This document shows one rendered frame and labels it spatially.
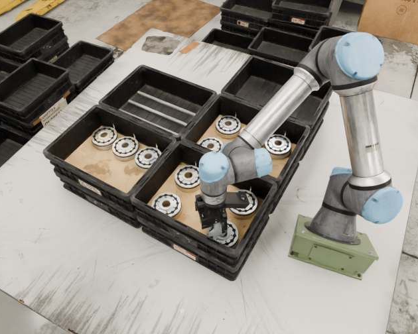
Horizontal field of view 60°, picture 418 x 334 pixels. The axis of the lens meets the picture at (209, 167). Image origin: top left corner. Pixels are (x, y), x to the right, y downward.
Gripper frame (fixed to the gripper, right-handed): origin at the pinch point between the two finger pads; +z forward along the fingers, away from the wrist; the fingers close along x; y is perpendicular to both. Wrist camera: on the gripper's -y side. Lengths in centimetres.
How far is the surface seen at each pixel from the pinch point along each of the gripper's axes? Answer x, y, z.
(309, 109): -43, -55, 2
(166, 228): -6.0, 17.0, 2.0
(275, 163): -20.2, -29.1, 2.1
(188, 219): -7.4, 8.9, 2.0
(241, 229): 2.1, -6.8, 2.1
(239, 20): -186, -79, 43
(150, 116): -61, 11, 2
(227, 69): -96, -37, 15
